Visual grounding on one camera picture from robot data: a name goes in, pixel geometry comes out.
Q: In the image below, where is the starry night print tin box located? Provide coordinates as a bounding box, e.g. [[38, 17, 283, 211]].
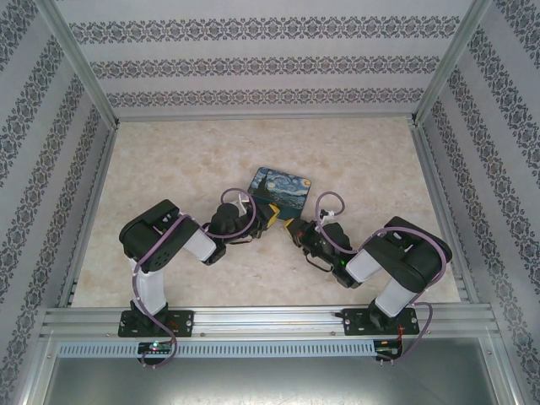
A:
[[246, 166, 316, 219]]

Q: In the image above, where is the right green circuit board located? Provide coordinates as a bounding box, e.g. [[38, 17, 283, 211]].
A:
[[375, 339, 402, 358]]

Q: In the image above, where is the green circuit board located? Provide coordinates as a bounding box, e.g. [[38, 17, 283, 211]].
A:
[[375, 339, 402, 358], [138, 341, 174, 354]]

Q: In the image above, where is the left green circuit board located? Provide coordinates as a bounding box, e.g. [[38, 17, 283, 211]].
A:
[[138, 341, 174, 354]]

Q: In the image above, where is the grey metal sheet panel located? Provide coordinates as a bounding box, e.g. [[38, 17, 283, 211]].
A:
[[41, 355, 504, 405]]

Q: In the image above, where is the thin black cable right gripper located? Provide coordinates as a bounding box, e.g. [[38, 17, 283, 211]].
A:
[[304, 247, 337, 274]]

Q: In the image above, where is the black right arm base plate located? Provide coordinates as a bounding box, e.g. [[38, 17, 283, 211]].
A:
[[340, 307, 420, 338]]

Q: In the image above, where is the aluminium mounting rail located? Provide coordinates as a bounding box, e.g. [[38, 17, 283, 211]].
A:
[[40, 306, 502, 339]]

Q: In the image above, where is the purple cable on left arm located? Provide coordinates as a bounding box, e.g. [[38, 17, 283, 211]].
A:
[[130, 187, 259, 369]]

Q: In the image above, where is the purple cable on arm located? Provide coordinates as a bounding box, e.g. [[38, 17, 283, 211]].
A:
[[130, 187, 259, 369], [316, 192, 451, 369]]

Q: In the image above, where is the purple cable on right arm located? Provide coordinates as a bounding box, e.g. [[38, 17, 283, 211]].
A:
[[316, 192, 451, 369]]

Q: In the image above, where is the slotted grey cable duct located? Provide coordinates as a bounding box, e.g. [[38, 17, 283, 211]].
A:
[[57, 339, 377, 358]]

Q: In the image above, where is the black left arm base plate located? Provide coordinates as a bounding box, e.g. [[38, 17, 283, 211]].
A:
[[119, 310, 196, 338]]

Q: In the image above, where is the aluminium table side rail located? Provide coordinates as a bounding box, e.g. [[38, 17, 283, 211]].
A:
[[57, 125, 121, 309], [411, 123, 480, 304]]

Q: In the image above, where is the aluminium frame post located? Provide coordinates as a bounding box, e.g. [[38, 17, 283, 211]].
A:
[[409, 0, 495, 127], [31, 0, 122, 128]]

